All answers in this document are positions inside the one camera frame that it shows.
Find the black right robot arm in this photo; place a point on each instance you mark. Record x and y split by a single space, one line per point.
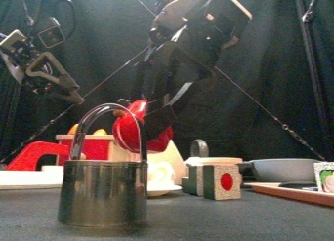
216 14

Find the thin diagonal brace rod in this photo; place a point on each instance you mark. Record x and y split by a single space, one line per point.
269 113
65 111

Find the orange toy fruit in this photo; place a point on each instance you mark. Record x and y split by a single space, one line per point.
73 129

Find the yellow toy fruit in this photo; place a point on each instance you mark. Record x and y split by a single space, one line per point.
99 132

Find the white toy cup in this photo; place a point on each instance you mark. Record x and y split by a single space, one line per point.
163 168

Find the red wooden toy box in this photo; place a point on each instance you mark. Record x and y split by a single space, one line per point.
95 147

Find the green stepped block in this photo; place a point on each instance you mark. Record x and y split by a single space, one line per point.
192 181

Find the red wooden arch toy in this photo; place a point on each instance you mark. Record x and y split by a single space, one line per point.
28 155

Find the white saucer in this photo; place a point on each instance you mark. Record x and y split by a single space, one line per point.
164 189

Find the green block with red dot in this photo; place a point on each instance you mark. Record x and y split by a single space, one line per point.
223 181

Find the white flat tray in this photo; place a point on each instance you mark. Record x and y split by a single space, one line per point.
25 178

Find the grey toy pan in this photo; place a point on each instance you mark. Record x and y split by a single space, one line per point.
282 170

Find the black flat utensil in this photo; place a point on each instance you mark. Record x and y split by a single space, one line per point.
298 185

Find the wooden tray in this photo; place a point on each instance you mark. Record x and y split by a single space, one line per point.
295 192

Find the white block with fruit picture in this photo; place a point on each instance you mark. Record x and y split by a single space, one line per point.
326 176

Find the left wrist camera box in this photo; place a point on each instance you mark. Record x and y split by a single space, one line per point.
51 35

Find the black frame pole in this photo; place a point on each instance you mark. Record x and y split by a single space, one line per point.
310 72

